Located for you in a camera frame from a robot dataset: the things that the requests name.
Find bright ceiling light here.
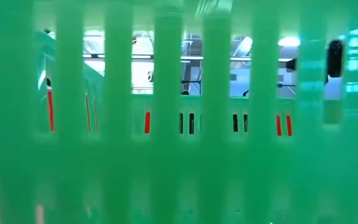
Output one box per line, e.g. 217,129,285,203
277,36,301,47

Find green plastic basket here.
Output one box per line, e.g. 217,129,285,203
0,0,358,224

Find red plastic basket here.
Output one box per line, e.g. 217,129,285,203
275,111,358,137
0,86,152,187

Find black plastic basket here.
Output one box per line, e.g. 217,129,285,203
178,112,248,135

